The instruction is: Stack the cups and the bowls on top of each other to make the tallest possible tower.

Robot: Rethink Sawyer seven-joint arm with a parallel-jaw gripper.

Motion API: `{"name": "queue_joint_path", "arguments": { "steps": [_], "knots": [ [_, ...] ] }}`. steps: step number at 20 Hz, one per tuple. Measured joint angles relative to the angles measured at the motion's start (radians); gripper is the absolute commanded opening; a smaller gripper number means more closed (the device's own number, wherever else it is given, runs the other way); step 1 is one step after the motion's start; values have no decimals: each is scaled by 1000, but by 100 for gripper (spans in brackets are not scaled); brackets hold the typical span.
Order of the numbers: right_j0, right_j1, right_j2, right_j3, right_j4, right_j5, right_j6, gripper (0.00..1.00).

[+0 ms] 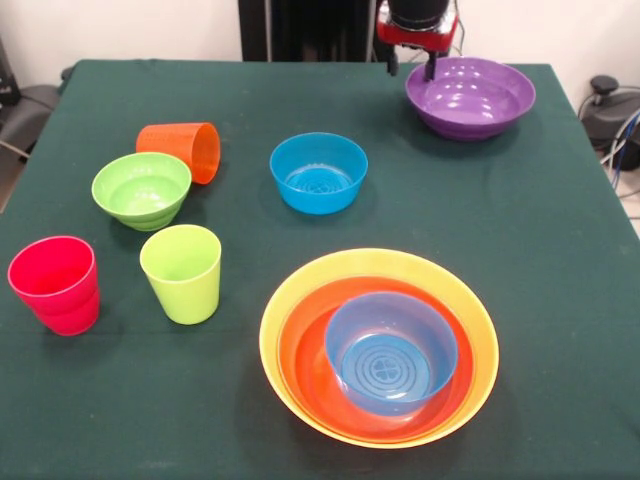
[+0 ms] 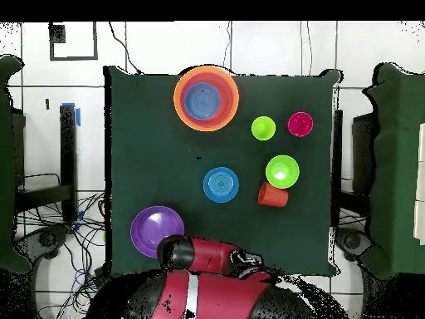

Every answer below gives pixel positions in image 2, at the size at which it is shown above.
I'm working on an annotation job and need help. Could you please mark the crimson pink plastic cup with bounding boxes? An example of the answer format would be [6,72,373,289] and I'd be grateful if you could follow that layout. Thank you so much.
[286,111,315,138]

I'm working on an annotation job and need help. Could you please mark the purple plastic bowl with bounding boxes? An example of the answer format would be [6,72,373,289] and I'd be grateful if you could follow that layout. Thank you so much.
[129,205,186,259]

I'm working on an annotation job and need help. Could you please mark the green cloth side table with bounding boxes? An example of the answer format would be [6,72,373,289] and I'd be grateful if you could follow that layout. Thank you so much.
[0,54,32,275]
[361,62,425,280]

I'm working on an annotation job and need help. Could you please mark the black furniture panel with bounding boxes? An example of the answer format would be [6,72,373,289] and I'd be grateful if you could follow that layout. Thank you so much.
[11,107,27,187]
[351,112,378,194]

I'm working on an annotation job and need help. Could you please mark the orange-red plastic cup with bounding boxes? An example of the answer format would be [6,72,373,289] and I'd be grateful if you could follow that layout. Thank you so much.
[257,181,290,209]

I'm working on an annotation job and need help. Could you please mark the orange plastic bowl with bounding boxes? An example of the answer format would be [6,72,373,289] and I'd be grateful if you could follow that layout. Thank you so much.
[173,65,240,133]

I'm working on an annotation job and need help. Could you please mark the dark green tablecloth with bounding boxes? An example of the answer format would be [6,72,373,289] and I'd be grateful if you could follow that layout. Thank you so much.
[103,65,343,278]

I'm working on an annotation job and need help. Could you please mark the beige boxes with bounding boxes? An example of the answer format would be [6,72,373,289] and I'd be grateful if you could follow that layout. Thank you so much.
[413,122,425,246]

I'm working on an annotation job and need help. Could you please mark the green plastic bowl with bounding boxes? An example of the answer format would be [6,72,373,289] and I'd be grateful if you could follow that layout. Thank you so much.
[265,155,300,189]

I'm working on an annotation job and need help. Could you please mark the dark grey office chair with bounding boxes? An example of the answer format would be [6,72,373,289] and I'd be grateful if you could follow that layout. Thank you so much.
[335,227,374,262]
[14,223,71,267]

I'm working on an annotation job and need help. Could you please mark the black post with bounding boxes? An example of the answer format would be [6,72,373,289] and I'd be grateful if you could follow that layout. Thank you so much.
[332,109,344,187]

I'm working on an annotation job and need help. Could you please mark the blue plastic bowl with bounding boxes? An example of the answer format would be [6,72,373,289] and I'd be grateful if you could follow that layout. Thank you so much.
[183,81,222,121]
[203,166,240,204]

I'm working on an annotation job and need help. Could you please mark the thin black cable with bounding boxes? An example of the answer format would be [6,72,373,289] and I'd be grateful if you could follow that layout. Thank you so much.
[222,21,232,69]
[108,21,144,75]
[300,21,312,76]

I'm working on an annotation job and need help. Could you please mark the black frame with blue tape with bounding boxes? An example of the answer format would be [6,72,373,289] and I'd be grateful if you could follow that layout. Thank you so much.
[14,103,81,223]

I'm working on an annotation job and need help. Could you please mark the tangle of cables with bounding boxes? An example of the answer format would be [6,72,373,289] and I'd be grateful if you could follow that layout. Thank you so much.
[16,172,110,319]

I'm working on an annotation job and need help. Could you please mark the green plastic cup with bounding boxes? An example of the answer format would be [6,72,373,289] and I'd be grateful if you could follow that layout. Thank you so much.
[251,115,277,141]

